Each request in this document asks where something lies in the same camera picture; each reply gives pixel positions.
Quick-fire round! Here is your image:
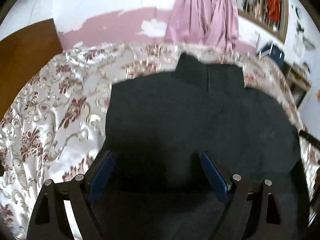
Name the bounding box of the black padded jacket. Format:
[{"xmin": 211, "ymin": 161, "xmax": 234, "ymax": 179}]
[{"xmin": 93, "ymin": 54, "xmax": 306, "ymax": 239}]

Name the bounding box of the wooden cubby shelf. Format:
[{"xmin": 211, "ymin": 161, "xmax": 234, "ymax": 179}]
[{"xmin": 281, "ymin": 61, "xmax": 311, "ymax": 108}]

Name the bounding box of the floral satin bedspread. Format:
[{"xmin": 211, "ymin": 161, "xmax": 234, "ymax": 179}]
[{"xmin": 1, "ymin": 42, "xmax": 305, "ymax": 239}]

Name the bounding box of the navy blue backpack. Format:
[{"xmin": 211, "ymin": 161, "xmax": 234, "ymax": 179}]
[{"xmin": 257, "ymin": 41, "xmax": 285, "ymax": 67}]

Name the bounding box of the red hanging garment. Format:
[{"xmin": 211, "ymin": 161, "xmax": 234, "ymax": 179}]
[{"xmin": 266, "ymin": 0, "xmax": 281, "ymax": 23}]

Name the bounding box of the brown wooden headboard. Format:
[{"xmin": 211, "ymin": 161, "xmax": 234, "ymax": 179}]
[{"xmin": 0, "ymin": 19, "xmax": 62, "ymax": 117}]

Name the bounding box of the pink satin curtain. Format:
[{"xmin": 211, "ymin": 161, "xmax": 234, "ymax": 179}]
[{"xmin": 164, "ymin": 0, "xmax": 239, "ymax": 51}]

